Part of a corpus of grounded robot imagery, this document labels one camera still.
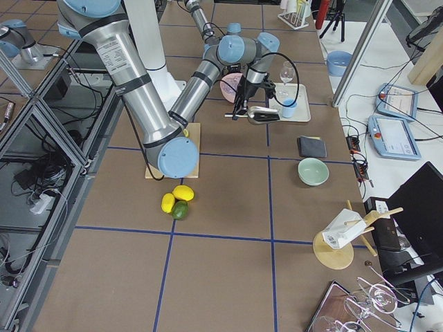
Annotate wooden stand with round base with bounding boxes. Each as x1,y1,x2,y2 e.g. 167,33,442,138
313,200,404,270

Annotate white carton on stand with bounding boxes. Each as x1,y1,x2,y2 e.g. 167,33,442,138
321,209,366,250

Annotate clear wine glass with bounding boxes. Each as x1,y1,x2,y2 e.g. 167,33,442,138
278,61,296,98

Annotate blue teach pendant tablet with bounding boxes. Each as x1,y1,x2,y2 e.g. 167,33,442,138
375,83,418,122
368,116,422,160

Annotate pile of clear ice cubes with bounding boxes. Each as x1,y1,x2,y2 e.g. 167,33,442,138
223,76,239,98

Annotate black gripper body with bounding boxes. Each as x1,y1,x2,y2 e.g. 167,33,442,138
234,74,275,109
223,63,242,75

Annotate whole yellow lemon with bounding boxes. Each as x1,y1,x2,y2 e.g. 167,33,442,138
172,185,195,201

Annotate black camera tripod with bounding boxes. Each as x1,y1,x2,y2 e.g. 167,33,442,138
319,0,346,42

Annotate red fire extinguisher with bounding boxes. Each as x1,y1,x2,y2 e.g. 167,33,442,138
315,0,330,30

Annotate aluminium frame post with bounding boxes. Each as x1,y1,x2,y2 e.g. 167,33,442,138
332,0,392,107

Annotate green lime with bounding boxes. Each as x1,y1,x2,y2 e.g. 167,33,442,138
171,201,188,220

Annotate stainless steel ice scoop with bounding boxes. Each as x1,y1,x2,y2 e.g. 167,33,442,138
224,106,280,125

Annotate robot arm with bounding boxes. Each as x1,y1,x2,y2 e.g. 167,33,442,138
57,1,280,178
184,0,242,76

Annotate white wire cup rack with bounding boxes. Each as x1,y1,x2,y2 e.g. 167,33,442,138
278,0,311,30

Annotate grey folded cloth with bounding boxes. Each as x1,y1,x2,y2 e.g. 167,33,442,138
297,136,327,158

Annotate upside down wine glasses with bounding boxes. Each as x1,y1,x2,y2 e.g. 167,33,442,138
305,277,410,332

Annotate cream bear tray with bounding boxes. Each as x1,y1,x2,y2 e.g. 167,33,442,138
269,83,311,122

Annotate pink bowl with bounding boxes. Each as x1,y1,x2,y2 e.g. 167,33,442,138
219,73,242,103

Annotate blue teach pendant tablet near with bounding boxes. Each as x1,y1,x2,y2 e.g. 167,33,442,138
368,116,422,160

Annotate blue teach pendant tablet far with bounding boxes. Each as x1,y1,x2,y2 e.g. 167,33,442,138
375,83,418,122

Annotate wooden cutting board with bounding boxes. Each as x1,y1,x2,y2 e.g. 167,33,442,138
147,122,201,178

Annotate green ceramic bowl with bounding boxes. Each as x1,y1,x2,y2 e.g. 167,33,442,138
298,158,329,186

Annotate light blue plastic cup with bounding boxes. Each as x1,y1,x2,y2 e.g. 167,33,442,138
281,98,297,119

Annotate blue bowl on side desk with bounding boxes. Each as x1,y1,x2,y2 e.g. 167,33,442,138
326,50,352,77

